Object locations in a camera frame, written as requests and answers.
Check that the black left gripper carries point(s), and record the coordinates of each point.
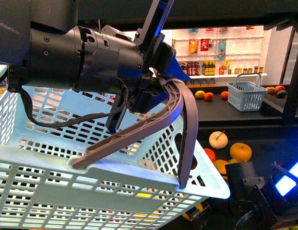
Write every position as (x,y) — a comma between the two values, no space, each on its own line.
(159,65)

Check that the grey basket handle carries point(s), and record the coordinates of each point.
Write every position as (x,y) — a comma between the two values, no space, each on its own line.
(180,99)

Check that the large light blue basket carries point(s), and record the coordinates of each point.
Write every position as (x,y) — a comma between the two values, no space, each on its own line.
(135,188)

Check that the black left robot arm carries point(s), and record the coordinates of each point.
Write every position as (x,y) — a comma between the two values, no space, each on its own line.
(43,45)

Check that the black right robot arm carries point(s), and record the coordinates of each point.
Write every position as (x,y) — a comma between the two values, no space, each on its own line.
(257,204)

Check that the yellow lemon far shelf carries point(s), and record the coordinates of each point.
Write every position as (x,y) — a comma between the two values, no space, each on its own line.
(199,95)

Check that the far orange tangerine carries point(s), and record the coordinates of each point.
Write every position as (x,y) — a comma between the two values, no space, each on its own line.
(209,96)

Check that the orange tangerine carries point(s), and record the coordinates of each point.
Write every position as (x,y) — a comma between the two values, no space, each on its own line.
(209,96)
(211,154)

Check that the far orange by basket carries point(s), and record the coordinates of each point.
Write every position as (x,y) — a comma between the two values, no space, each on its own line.
(224,95)

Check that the small blue basket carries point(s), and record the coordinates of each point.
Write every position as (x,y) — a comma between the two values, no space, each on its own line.
(246,96)

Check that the white asian pear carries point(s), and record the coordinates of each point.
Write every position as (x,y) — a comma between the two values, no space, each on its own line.
(218,140)

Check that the orange tangerine back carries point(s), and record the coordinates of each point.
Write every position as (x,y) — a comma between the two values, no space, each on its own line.
(211,154)

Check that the yellow orange centre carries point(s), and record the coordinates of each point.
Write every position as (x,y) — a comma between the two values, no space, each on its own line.
(220,166)

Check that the yellow orange apple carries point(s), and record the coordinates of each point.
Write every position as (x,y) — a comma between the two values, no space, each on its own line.
(240,151)

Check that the brown kiwi back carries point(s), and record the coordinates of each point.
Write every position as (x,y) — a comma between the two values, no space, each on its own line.
(232,161)

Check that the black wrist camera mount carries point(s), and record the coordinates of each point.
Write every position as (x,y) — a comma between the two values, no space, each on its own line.
(154,23)

